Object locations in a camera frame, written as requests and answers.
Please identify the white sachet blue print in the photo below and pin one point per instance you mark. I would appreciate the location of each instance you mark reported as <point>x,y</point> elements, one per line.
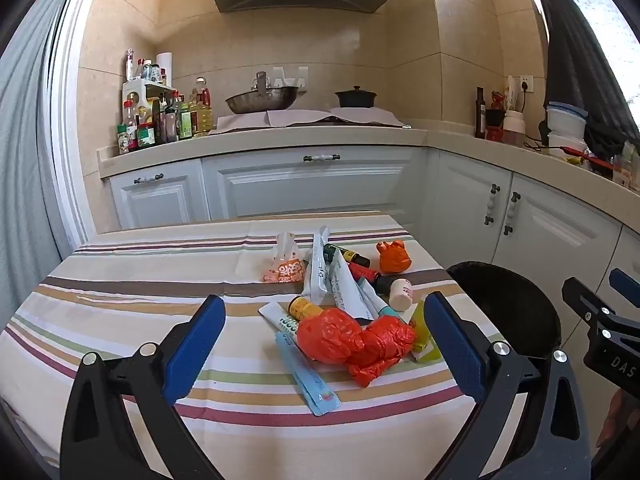
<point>347,285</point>

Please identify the white stove cover cloth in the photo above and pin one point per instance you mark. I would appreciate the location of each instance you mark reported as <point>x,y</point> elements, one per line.
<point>370,116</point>
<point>280,120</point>

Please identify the large orange plastic bag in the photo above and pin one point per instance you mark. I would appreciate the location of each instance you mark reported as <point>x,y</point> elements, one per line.
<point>345,340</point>

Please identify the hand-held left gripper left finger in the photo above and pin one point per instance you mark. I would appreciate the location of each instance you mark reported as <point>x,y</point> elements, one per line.
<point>195,345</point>

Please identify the small orange plastic bag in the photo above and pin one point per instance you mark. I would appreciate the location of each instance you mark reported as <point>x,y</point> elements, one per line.
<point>394,259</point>

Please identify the white wall socket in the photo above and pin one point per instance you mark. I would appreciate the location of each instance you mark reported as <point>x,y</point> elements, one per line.
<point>527,84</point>

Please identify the person's right hand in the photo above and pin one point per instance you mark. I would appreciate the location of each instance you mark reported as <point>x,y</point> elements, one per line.
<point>622,420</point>

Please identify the dark hanging cloth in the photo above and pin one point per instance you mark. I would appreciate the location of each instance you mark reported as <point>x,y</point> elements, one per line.
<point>570,85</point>

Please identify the green yellow label bottle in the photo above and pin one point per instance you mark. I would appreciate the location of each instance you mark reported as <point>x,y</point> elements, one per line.
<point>345,255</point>

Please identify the white sachet teal end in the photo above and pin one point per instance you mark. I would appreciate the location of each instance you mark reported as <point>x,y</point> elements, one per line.
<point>372,300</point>

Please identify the white wall hook rack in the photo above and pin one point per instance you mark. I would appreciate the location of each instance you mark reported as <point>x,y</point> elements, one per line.
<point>290,80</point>

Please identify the long white packet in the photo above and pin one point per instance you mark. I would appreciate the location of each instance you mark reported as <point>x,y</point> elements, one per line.
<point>317,270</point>

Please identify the white utensil jar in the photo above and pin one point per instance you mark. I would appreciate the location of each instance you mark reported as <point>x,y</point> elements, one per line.
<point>513,127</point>

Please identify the small white pink label bottle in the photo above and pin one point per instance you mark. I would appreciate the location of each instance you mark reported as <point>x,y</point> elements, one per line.
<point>401,294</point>

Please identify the yellow label dark bottle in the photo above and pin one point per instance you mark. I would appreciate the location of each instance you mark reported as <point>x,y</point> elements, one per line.
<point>305,307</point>

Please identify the grey folding door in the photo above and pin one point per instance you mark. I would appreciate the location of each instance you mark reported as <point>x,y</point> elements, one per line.
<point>30,160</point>

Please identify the tall dark glass bottle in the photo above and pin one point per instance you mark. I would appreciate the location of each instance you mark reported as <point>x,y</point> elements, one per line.
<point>480,115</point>

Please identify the small yellow packet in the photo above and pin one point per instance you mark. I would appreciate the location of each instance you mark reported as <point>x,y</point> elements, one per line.
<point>575,160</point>

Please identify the window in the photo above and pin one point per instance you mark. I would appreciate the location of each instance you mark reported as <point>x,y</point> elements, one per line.
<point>600,10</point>

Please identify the white condiment shelf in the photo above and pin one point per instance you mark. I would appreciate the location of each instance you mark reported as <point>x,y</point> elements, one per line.
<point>150,87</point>

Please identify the large yellow cooking oil bottle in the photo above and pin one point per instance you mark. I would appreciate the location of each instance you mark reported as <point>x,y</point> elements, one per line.
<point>202,117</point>

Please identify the light blue white packet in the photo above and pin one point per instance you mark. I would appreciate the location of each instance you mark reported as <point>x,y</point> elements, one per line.
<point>312,385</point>

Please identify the black lidded pot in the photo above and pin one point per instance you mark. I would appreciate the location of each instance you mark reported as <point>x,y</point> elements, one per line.
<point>356,99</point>

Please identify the steel wok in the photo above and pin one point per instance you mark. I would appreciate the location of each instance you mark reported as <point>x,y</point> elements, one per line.
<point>260,102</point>

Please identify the white plastic container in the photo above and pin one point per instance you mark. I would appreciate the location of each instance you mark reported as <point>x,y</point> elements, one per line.
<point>566,144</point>

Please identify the blue lidded plastic container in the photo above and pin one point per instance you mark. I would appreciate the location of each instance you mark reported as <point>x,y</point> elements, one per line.
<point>565,117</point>

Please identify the clear orange print snack bag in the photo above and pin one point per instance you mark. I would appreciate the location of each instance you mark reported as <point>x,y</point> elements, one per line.
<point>287,270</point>

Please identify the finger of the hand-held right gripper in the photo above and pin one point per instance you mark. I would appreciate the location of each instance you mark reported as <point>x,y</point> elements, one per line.
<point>625,285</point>
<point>580,297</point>

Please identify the beige kitchen countertop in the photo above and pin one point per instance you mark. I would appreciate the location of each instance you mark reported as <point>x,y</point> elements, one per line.
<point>300,140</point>

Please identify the white spatula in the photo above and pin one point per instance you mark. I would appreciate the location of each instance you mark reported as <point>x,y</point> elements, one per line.
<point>511,92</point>

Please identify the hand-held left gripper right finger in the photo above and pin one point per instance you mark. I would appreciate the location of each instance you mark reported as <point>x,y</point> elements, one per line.
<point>457,350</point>

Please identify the red label dark bottle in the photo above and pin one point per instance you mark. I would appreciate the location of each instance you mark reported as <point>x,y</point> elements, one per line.
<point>362,272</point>

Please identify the white door frame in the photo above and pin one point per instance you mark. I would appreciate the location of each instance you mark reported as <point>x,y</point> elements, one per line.
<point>75,110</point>

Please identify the black lined waste bin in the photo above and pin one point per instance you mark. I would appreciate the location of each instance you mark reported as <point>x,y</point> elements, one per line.
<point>505,300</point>

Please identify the yellow green wrapper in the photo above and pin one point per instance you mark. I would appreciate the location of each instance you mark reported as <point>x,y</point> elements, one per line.
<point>425,350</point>

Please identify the group of condiment bottles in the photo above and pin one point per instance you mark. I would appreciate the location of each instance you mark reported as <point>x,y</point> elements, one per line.
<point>145,132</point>

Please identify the white paper towel roll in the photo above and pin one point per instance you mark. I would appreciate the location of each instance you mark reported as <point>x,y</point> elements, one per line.
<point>164,67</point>

